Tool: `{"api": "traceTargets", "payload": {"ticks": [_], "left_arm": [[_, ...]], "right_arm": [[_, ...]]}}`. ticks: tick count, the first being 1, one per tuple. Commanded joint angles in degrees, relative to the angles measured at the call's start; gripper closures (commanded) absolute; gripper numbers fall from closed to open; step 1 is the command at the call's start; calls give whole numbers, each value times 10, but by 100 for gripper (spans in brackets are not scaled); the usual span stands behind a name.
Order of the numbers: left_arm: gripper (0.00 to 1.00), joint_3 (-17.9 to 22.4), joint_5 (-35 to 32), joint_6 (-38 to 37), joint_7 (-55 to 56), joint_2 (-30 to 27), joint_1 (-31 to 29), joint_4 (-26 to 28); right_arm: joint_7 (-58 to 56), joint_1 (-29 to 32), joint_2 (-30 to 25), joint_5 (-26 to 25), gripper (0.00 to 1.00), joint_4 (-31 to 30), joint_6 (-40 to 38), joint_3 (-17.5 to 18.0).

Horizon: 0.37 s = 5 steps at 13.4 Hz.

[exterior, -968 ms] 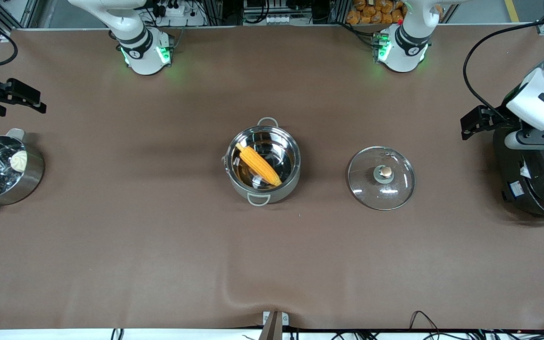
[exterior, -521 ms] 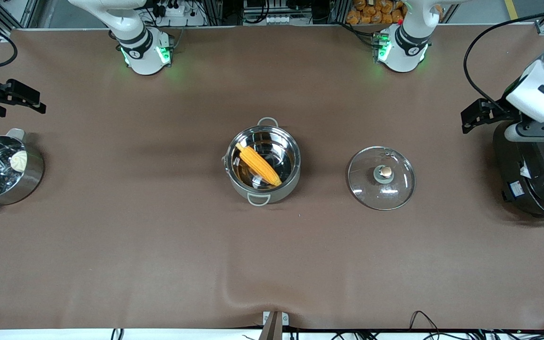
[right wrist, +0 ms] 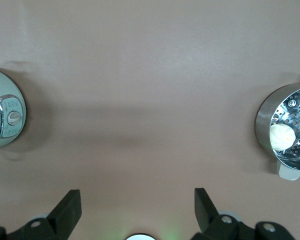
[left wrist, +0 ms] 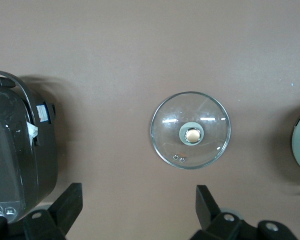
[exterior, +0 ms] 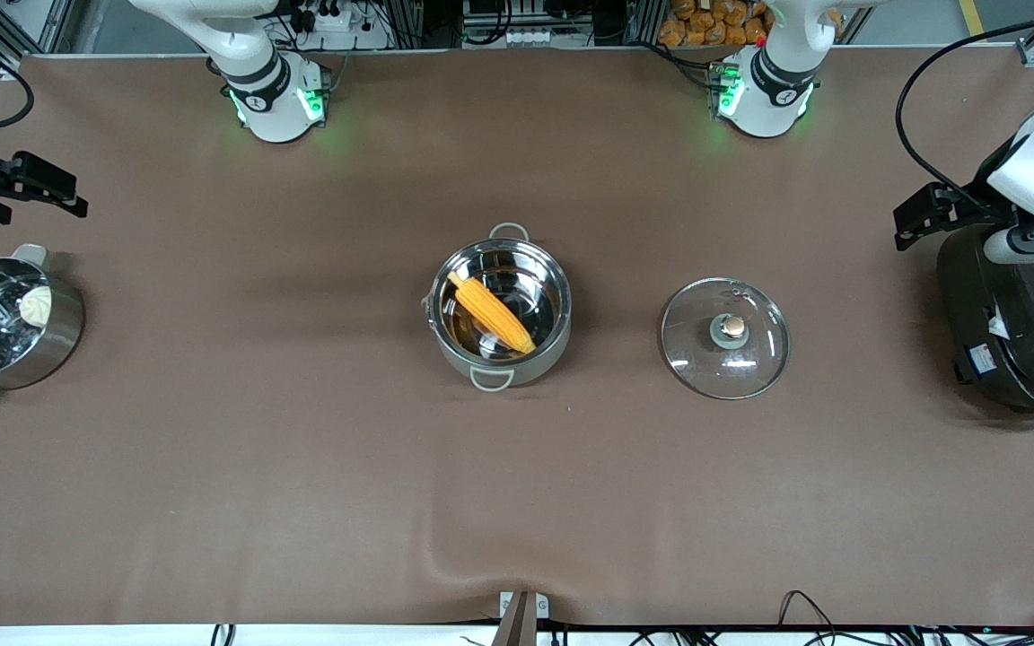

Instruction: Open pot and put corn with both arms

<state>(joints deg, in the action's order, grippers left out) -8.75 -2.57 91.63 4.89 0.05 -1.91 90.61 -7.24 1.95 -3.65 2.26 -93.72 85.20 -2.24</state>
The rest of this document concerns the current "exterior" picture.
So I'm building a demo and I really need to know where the stainless steel steamer pot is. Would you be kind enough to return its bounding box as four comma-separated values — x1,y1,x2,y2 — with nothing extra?
0,244,85,405

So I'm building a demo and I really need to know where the steel cooking pot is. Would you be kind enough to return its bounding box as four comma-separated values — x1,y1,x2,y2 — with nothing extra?
425,223,574,393

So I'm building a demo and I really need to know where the bag of orange breads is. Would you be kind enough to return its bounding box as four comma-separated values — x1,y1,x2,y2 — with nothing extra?
659,0,774,48

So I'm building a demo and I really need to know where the metal table clamp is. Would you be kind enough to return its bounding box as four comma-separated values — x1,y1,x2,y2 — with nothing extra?
499,590,549,646

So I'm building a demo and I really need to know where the round glass pot lid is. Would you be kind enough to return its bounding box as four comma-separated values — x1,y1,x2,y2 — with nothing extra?
661,277,791,401

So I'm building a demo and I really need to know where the brown table cloth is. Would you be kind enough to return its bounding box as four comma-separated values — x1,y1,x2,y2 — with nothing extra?
0,49,1034,626

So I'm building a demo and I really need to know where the yellow corn cob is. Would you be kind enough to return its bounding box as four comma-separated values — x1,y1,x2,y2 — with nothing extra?
447,271,538,354

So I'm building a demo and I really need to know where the black looped floor cable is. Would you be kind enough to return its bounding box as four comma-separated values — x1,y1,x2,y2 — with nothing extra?
777,590,841,633

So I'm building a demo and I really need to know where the white steamed bun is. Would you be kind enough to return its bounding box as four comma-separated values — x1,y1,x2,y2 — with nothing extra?
18,285,53,327

